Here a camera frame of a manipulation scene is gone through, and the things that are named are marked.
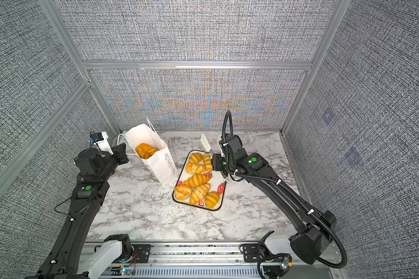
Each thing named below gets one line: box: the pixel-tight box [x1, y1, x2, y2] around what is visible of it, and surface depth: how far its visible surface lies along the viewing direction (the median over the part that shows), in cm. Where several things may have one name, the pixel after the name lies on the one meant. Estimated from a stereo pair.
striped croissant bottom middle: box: [189, 183, 211, 206], surface depth 88 cm
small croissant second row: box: [186, 163, 206, 175], surface depth 98 cm
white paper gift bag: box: [124, 117, 179, 187], surface depth 88 cm
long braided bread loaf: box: [135, 142, 158, 160], surface depth 96 cm
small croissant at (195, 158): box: [188, 152, 204, 165], surface depth 103 cm
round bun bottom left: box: [174, 184, 193, 200], surface depth 89 cm
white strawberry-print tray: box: [172, 149, 227, 212], surface depth 93 cm
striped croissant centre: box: [183, 173, 211, 188], surface depth 94 cm
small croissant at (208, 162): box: [203, 152, 213, 173], surface depth 102 cm
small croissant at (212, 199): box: [204, 191, 220, 209], surface depth 87 cm
